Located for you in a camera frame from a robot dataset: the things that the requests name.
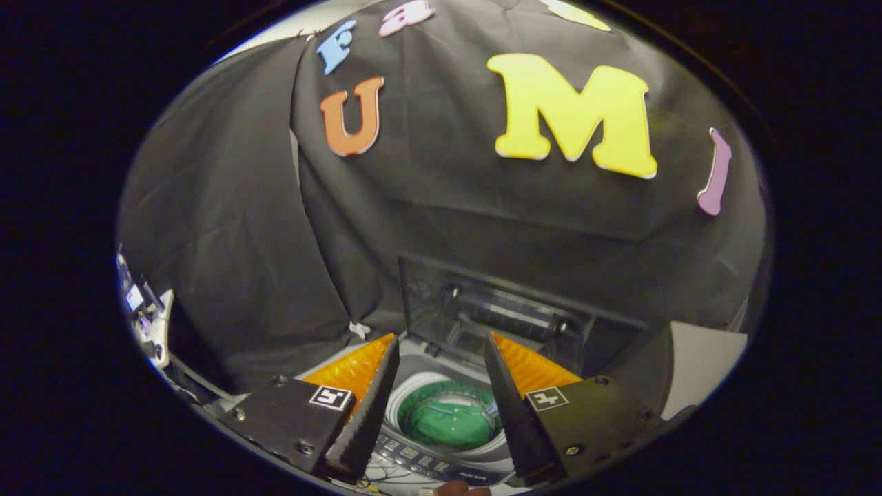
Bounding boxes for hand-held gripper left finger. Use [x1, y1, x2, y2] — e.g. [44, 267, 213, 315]
[220, 333, 401, 481]

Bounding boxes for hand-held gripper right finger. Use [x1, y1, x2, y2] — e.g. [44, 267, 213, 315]
[484, 331, 666, 483]

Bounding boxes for green polo shirt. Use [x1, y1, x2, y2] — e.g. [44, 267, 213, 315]
[398, 381, 502, 452]

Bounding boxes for grey washing machine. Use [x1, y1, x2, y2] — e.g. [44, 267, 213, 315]
[296, 331, 621, 487]

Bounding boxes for dark washing machine lid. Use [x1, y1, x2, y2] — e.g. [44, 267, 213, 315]
[398, 254, 648, 378]

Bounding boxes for grey metal cabinet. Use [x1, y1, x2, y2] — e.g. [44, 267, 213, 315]
[606, 320, 748, 421]

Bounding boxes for black backdrop cloth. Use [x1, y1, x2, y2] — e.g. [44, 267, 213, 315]
[117, 0, 767, 393]

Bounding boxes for thin black floor cables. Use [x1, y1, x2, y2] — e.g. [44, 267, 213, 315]
[355, 465, 414, 491]

